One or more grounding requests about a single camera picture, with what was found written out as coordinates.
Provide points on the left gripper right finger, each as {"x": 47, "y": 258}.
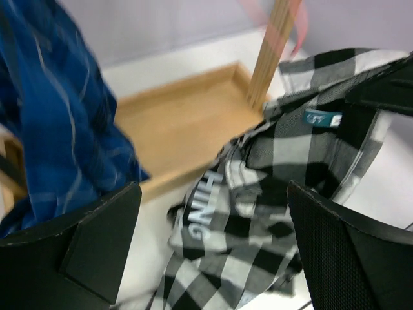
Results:
{"x": 350, "y": 261}

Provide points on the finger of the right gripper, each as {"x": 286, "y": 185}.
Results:
{"x": 389, "y": 90}

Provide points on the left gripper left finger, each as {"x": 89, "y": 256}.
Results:
{"x": 75, "y": 261}

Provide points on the black white checkered shirt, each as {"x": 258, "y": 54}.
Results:
{"x": 233, "y": 238}

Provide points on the pink wire hanger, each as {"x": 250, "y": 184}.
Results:
{"x": 285, "y": 16}

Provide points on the blue plaid shirt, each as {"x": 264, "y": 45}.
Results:
{"x": 56, "y": 103}

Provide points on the wooden clothes rack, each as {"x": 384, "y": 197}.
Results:
{"x": 184, "y": 105}

